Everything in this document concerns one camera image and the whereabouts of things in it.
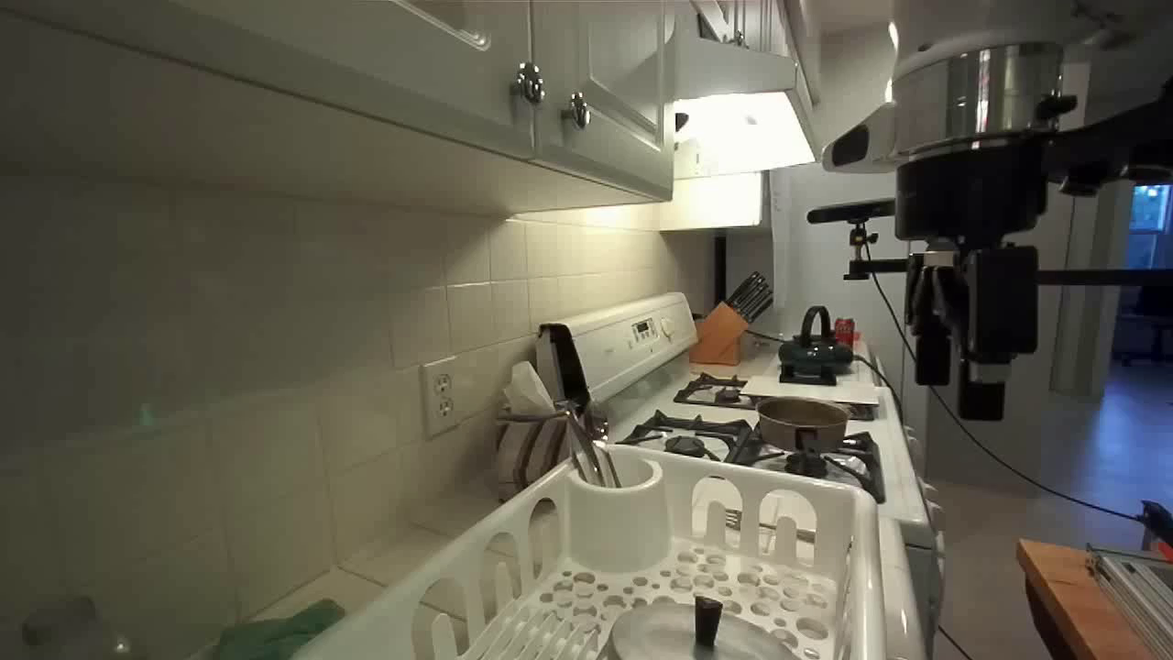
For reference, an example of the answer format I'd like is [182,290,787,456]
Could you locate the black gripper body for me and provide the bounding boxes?
[896,142,1048,363]

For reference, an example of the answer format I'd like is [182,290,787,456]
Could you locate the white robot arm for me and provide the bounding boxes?
[828,0,1173,421]

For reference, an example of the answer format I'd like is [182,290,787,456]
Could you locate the white plastic dish rack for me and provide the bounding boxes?
[299,450,900,660]

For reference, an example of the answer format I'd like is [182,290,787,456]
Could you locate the black kettle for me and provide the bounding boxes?
[776,305,853,384]

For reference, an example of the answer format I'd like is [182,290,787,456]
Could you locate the brown pan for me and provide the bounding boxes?
[760,396,846,450]

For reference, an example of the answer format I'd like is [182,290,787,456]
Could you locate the wooden knife block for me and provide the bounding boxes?
[690,273,774,367]

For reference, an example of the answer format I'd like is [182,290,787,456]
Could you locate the wooden side table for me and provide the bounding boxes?
[1015,540,1168,660]

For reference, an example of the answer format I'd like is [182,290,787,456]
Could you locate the white range hood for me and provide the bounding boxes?
[657,0,819,231]

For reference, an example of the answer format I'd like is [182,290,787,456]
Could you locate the white gas stove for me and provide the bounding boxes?
[536,292,947,660]

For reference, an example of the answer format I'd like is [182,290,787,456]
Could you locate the silver pot lid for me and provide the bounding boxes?
[600,599,797,660]

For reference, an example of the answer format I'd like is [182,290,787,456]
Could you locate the utensils in cup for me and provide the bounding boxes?
[531,331,625,493]

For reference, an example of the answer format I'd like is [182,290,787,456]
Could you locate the white utensil cup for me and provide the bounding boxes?
[570,450,670,573]

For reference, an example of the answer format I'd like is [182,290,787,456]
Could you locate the white upper cabinets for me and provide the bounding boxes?
[0,0,670,218]

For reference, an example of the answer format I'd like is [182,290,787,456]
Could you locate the green cloth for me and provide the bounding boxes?
[208,599,345,660]

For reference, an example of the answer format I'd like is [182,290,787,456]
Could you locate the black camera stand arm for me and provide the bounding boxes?
[808,197,1173,286]

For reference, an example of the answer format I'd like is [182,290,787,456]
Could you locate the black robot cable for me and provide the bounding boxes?
[853,225,1173,528]

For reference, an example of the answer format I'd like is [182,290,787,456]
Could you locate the white wall outlet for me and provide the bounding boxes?
[422,355,460,437]

